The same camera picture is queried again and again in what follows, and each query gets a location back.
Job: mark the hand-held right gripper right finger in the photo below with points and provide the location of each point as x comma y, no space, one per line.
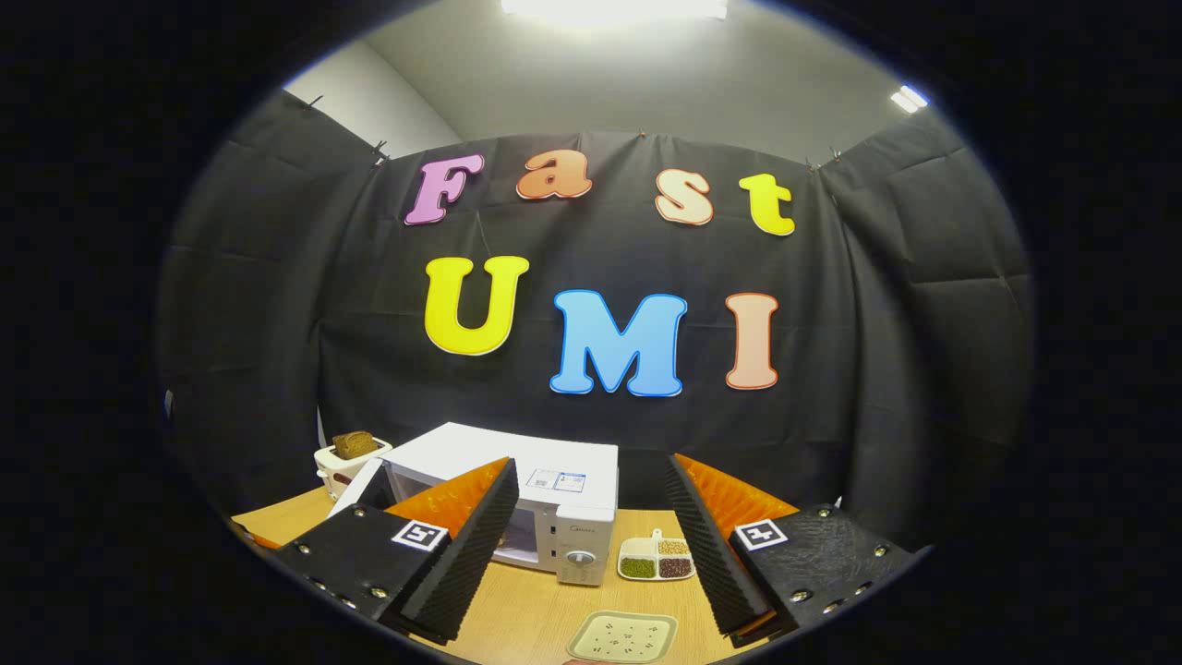
716,563

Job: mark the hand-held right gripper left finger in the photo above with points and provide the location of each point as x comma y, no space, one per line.
466,563

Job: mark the white microwave oven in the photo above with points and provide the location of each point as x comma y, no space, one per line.
517,453

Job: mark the white divided dish with beans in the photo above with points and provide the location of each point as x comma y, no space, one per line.
637,550

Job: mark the pale green square tray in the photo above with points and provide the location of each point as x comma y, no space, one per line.
621,637

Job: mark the white toaster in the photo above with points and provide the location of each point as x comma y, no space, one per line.
337,473

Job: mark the brown bread slice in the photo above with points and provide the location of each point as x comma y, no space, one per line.
355,445

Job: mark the black backdrop cloth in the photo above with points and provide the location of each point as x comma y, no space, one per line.
877,369

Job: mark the small ceiling light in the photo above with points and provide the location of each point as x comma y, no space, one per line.
910,99

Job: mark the large ceiling light panel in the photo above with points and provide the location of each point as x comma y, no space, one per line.
614,9

